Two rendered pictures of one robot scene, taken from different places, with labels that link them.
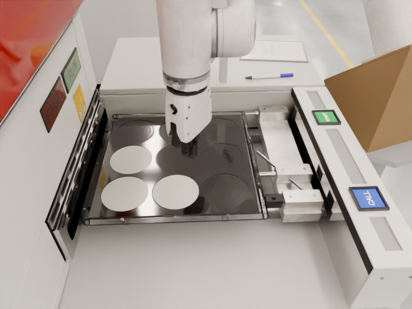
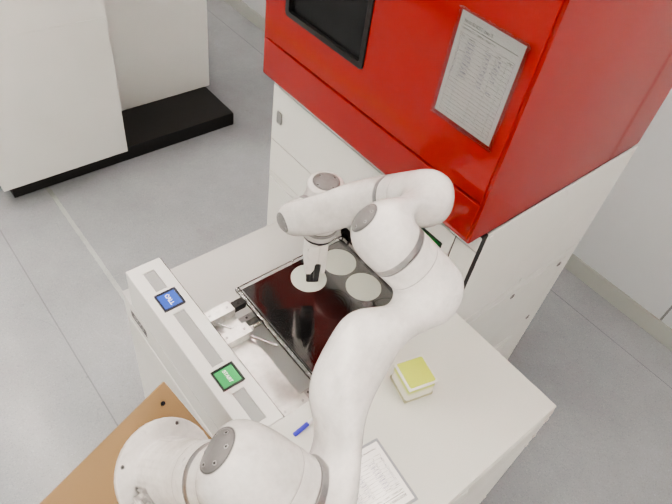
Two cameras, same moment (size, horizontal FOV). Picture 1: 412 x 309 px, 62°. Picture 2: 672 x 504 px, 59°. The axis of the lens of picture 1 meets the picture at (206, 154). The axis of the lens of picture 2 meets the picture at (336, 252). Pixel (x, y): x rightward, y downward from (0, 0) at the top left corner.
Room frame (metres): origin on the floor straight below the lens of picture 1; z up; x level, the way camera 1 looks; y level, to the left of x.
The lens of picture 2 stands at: (1.31, -0.64, 2.15)
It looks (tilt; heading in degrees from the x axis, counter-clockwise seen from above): 47 degrees down; 136
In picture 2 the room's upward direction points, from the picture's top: 10 degrees clockwise
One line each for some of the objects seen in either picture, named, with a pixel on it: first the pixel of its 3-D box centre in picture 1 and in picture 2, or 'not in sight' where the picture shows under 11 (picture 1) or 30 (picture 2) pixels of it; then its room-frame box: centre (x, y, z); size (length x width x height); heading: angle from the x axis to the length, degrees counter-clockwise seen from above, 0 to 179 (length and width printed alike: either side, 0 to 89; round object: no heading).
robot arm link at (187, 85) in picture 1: (186, 75); (319, 227); (0.55, 0.04, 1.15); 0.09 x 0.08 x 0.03; 149
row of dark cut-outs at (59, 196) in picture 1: (78, 144); not in sight; (0.59, 0.28, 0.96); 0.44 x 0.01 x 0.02; 2
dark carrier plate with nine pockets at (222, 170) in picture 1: (176, 158); (332, 304); (0.61, 0.07, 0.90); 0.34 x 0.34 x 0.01; 2
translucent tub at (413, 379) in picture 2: not in sight; (413, 379); (0.93, 0.04, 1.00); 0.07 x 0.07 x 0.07; 77
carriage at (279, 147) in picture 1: (283, 159); (252, 364); (0.64, -0.20, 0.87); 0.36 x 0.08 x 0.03; 2
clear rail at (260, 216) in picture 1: (176, 219); (291, 262); (0.43, 0.06, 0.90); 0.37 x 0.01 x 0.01; 92
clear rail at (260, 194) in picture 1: (252, 156); (277, 336); (0.62, -0.11, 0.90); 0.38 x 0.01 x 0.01; 2
